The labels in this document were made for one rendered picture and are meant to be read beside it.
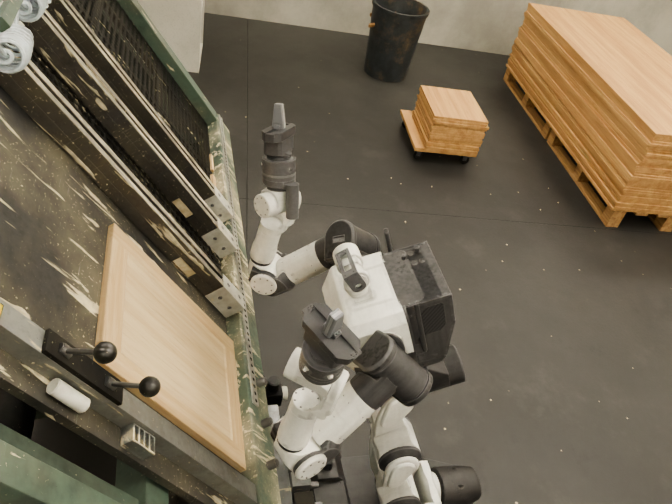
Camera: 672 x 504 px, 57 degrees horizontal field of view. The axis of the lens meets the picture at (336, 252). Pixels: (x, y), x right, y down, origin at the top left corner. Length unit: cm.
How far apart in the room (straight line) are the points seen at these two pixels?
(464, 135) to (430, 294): 337
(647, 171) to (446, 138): 140
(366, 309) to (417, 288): 13
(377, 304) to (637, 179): 347
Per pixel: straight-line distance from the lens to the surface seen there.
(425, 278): 152
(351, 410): 141
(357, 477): 260
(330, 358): 109
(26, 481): 102
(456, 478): 249
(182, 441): 142
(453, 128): 474
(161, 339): 157
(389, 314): 146
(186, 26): 541
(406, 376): 139
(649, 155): 467
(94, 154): 164
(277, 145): 158
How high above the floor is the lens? 237
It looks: 39 degrees down
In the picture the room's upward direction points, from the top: 13 degrees clockwise
